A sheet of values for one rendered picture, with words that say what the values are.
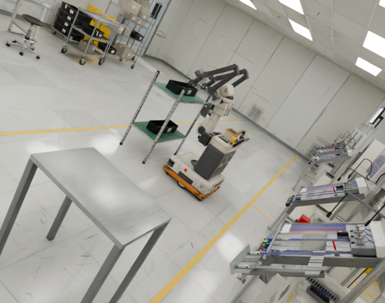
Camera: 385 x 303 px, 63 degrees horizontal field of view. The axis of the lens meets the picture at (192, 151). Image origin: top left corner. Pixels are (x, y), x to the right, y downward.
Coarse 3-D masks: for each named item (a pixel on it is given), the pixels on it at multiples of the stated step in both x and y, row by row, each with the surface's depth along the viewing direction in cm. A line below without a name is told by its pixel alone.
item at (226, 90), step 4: (228, 84) 380; (220, 88) 383; (224, 88) 380; (228, 88) 379; (232, 88) 390; (220, 92) 384; (224, 92) 381; (228, 92) 379; (232, 92) 388; (224, 96) 383
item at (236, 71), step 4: (236, 68) 357; (232, 72) 361; (236, 72) 357; (228, 76) 364; (232, 76) 361; (224, 80) 366; (228, 80) 364; (216, 84) 370; (220, 84) 369; (208, 88) 372; (212, 88) 370; (216, 88) 371; (208, 92) 373; (212, 92) 372
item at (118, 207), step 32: (32, 160) 161; (64, 160) 172; (96, 160) 189; (64, 192) 153; (96, 192) 162; (128, 192) 178; (96, 224) 146; (128, 224) 154; (160, 224) 168; (96, 288) 150
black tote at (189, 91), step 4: (172, 80) 396; (168, 84) 391; (172, 84) 389; (176, 84) 387; (180, 84) 422; (184, 84) 431; (188, 84) 441; (168, 88) 392; (172, 88) 390; (176, 88) 388; (180, 88) 391; (188, 88) 409; (192, 88) 421; (196, 88) 437; (176, 92) 388; (180, 92) 397; (188, 92) 416; (192, 92) 427; (196, 92) 437
